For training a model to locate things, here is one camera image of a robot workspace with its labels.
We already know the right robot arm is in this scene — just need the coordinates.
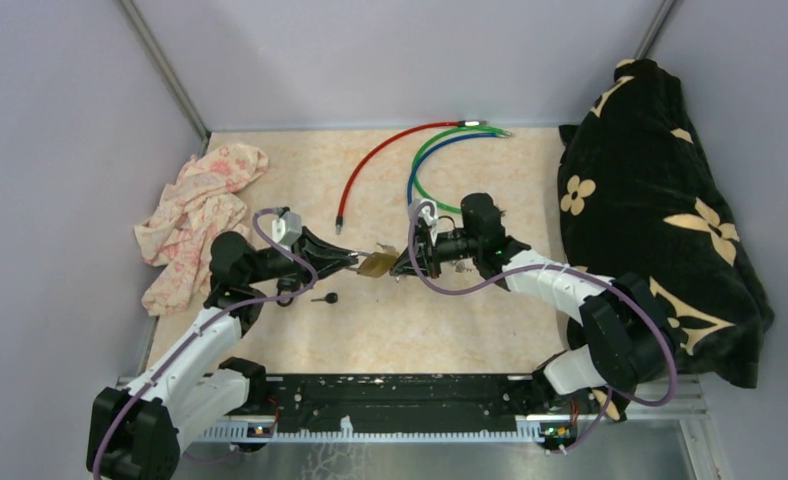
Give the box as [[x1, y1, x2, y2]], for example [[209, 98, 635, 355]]
[[391, 193, 679, 412]]

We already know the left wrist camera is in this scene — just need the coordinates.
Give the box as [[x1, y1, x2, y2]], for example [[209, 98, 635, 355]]
[[271, 207, 303, 249]]

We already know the small key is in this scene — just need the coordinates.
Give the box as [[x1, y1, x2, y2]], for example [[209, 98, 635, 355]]
[[453, 261, 473, 273]]

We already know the black-headed key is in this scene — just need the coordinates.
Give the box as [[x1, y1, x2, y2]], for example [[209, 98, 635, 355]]
[[313, 292, 339, 304]]

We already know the black floral blanket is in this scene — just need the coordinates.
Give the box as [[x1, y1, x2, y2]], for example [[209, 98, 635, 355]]
[[557, 59, 775, 389]]

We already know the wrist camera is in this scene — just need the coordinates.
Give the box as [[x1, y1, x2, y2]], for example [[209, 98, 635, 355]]
[[271, 207, 303, 249], [408, 198, 439, 235]]

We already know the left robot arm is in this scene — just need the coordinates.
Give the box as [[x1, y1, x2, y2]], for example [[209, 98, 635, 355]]
[[86, 227, 359, 479]]

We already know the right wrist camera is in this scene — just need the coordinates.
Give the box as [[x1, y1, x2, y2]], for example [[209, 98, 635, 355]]
[[408, 198, 439, 235]]

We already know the red cable lock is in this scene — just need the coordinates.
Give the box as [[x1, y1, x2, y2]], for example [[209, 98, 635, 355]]
[[334, 119, 488, 236]]

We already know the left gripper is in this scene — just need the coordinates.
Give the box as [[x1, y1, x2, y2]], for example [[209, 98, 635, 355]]
[[245, 225, 359, 288]]

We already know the green cable lock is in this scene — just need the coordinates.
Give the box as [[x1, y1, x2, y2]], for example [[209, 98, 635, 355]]
[[414, 130, 516, 215]]

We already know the black cable lock head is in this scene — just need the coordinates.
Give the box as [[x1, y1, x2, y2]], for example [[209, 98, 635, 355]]
[[276, 277, 303, 307]]

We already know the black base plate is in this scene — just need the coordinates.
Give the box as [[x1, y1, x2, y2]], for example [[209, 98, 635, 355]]
[[228, 374, 599, 436]]

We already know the blue cable lock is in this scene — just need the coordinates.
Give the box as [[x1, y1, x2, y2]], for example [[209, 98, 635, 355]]
[[406, 126, 514, 206]]

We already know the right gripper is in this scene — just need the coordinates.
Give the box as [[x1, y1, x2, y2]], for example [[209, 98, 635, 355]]
[[389, 225, 481, 280]]

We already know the pink patterned cloth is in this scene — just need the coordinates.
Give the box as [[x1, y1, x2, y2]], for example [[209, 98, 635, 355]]
[[134, 143, 269, 317]]

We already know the large brass padlock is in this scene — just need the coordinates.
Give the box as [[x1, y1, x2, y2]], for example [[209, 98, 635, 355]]
[[348, 251, 398, 278]]

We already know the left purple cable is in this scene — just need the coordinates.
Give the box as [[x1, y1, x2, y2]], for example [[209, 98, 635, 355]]
[[91, 207, 320, 480]]

